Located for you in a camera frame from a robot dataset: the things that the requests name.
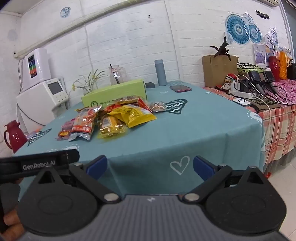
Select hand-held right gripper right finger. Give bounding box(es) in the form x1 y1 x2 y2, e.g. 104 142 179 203
181 155 270 202

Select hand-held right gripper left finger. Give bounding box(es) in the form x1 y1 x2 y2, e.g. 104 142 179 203
35 155 121 202

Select green cardboard box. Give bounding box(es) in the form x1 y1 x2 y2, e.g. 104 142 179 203
81 79 147 109

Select person's left hand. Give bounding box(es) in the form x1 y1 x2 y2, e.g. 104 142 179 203
3 209 25 240

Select red thermos jug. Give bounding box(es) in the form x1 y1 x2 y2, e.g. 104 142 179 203
268 56 281 81
3 120 28 154

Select small dark red snack packet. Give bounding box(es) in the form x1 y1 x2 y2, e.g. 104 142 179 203
55 130 71 141

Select golden snack packet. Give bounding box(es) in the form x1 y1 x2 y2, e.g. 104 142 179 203
97 115 129 139

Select silver red snack packet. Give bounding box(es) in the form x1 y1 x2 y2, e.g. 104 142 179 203
68 105 102 142

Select pink snack packet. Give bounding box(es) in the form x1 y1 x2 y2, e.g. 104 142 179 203
62 120 75 131

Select orange snack packet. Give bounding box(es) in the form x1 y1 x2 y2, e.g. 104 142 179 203
102 104 123 115

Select white countertop appliance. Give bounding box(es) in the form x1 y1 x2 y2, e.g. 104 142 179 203
16 78 70 132

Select yellow snack packet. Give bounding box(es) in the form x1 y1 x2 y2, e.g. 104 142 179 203
109 104 157 128

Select clear printed snack packet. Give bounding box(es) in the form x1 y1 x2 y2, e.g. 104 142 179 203
149 101 167 114

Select white round device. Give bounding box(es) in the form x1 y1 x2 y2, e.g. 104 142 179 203
232 98 251 107

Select red clear snack packet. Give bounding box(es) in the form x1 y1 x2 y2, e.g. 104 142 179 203
137 97 154 114

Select smartphone with red case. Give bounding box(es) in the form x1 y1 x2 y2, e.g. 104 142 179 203
169 85 193 93

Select white power strip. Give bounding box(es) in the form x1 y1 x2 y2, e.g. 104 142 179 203
228 80 257 100

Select glass vase with yellow flowers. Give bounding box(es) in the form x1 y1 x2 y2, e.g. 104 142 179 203
72 69 109 95

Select plaid tablecloth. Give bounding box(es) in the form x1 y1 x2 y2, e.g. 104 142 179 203
202 87 296 174

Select colourful plush toy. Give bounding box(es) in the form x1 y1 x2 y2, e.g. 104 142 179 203
220 73 237 91

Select glass pitcher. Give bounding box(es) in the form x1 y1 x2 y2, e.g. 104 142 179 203
109 64 127 86

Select white water purifier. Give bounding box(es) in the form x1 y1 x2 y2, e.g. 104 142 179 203
18 48 52 90

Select brown cardboard box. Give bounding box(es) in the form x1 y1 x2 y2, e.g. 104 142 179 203
202 54 239 88

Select grey thermos bottle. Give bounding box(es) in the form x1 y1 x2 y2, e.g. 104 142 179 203
154 59 167 87

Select pink floral cloth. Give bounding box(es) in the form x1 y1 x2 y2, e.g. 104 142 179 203
266 79 296 106

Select dark purple plant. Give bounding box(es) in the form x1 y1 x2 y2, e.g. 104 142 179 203
209 36 238 61

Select large blue paper fan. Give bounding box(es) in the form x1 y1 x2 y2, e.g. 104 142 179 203
225 14 251 45

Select small pale paper fan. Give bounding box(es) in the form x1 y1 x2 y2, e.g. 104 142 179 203
264 34 278 48
242 13 254 25

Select medium blue paper fan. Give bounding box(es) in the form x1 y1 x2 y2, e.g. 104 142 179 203
247 23 263 44

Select white cable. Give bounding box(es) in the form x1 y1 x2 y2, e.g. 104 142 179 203
253 95 271 114

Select black cables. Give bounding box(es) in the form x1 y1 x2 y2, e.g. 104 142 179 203
254 82 288 106

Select wall photo print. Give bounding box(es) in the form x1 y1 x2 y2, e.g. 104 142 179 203
253 44 266 65

